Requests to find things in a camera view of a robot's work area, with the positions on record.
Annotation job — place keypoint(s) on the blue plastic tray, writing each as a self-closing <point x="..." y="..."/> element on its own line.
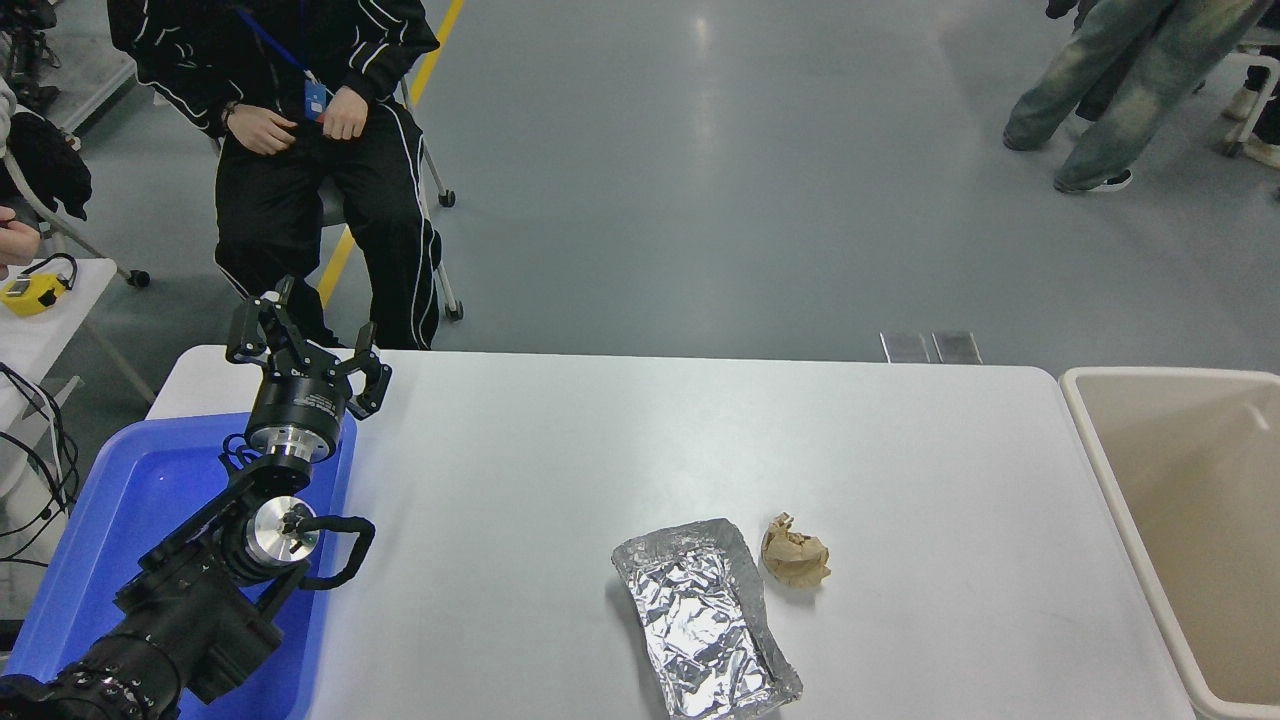
<point x="110" y="500"/>

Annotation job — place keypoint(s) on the small white side table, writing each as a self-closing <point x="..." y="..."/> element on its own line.
<point x="50" y="335"/>

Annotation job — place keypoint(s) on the crumpled tan paper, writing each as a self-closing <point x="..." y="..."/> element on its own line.
<point x="795" y="555"/>

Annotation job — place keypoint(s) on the person in black tracksuit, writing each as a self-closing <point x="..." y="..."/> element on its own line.
<point x="300" y="220"/>

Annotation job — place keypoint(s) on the person with pale shoes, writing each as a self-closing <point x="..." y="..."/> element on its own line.
<point x="1262" y="152"/>

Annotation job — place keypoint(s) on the crumpled foil tray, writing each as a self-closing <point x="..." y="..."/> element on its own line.
<point x="700" y="620"/>

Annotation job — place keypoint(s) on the large pale bin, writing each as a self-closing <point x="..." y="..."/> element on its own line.
<point x="1200" y="500"/>

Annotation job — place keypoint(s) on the chair with black jacket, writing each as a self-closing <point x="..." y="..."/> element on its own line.
<point x="45" y="165"/>

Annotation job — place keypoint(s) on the yellow handheld device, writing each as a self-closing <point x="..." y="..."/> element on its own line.
<point x="28" y="295"/>

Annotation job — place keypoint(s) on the seated person's hand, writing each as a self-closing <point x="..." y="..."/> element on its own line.
<point x="15" y="240"/>

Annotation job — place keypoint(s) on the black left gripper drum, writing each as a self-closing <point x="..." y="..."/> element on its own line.
<point x="300" y="402"/>

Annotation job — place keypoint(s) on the tracksuit person's left hand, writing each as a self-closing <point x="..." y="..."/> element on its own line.
<point x="347" y="112"/>

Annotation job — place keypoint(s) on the black equipment stack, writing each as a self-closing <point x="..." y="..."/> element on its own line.
<point x="25" y="45"/>

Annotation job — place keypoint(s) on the metal floor plate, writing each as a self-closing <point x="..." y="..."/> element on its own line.
<point x="905" y="347"/>
<point x="957" y="346"/>

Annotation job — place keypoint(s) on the tracksuit person's right hand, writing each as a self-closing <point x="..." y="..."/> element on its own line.
<point x="260" y="130"/>

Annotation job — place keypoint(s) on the white wheeled chair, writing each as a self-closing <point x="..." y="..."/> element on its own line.
<point x="1252" y="115"/>

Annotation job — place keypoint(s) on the person in faded jeans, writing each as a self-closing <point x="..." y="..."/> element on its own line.
<point x="1100" y="80"/>

